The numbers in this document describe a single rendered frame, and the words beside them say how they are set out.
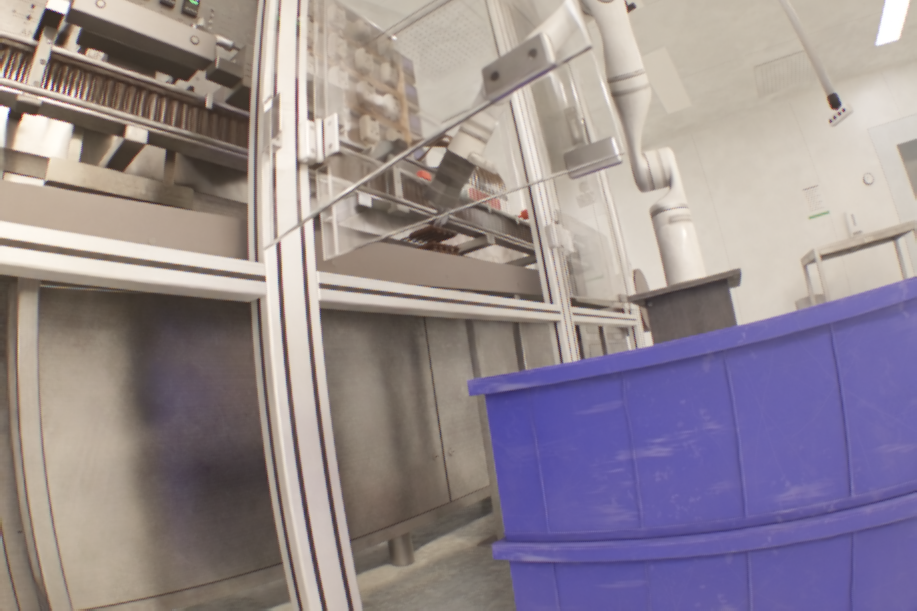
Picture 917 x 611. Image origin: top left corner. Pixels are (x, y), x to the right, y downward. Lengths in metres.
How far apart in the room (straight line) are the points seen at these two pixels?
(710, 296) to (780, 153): 4.65
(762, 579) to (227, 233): 0.75
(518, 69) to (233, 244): 0.47
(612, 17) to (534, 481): 0.90
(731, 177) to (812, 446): 5.12
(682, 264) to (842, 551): 0.73
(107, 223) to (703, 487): 0.70
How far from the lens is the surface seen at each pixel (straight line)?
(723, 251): 5.43
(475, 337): 1.31
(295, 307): 0.63
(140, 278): 0.54
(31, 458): 0.57
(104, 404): 0.84
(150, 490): 0.87
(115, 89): 0.91
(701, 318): 1.06
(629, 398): 0.55
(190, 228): 0.66
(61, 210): 0.61
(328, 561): 0.65
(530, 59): 0.33
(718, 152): 5.69
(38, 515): 0.58
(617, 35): 1.14
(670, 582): 0.60
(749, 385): 0.54
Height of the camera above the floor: 0.42
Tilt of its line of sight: 14 degrees up
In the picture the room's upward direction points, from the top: 8 degrees counter-clockwise
